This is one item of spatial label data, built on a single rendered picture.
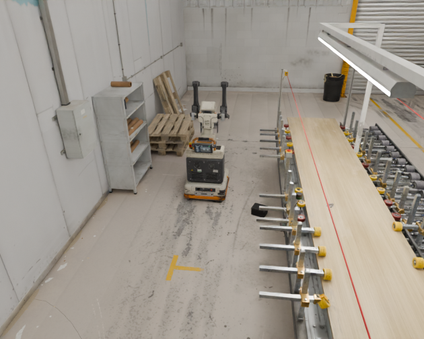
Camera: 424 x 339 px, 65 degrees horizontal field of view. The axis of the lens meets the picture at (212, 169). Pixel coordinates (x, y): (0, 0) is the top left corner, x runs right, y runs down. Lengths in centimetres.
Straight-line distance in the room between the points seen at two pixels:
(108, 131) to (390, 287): 391
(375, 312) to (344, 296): 20
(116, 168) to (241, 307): 283
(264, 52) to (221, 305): 840
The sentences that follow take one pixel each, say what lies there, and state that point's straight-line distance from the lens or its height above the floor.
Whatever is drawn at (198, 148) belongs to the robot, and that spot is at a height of 87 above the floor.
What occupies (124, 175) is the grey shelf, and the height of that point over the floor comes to 32.
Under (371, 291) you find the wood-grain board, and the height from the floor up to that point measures 90.
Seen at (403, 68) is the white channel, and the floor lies 245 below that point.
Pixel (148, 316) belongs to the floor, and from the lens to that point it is 360.
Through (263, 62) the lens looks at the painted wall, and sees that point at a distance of 1078.
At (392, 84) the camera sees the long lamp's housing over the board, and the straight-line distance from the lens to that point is 194.
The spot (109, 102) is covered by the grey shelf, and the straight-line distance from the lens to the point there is 487.
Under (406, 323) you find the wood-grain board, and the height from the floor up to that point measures 90.
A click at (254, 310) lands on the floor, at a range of 360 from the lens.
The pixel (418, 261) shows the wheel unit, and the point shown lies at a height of 97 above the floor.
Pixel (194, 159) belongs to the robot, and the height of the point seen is 67.
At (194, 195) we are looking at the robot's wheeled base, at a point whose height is 12.
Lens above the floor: 278
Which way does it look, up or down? 28 degrees down
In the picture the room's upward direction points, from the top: 1 degrees counter-clockwise
